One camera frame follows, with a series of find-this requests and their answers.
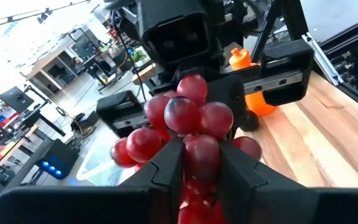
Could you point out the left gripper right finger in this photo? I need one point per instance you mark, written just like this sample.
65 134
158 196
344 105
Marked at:
291 205

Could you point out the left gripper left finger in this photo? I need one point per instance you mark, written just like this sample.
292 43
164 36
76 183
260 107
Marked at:
104 205

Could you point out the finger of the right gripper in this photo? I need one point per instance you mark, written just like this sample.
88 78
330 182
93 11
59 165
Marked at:
120 109
291 56

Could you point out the red grape bunch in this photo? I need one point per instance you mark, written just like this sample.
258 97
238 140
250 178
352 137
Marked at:
180 115

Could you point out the black monitor on arm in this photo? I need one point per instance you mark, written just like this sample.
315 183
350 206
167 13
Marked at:
15 99

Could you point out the orange squeeze bottle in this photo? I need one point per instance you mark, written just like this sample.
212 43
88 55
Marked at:
239 60

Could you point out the green potted plant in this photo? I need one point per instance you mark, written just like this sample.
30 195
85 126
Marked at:
138 56

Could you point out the person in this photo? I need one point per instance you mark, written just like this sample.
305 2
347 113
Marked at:
77 62

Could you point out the black box blue lights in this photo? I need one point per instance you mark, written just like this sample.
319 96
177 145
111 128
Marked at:
56 158

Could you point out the silver frame bracket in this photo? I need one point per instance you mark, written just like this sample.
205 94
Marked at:
322 59

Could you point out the black aluminium table frame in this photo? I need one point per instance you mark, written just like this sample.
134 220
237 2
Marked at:
353 62

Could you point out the right wrist camera housing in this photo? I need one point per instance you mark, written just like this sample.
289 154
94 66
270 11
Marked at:
179 37

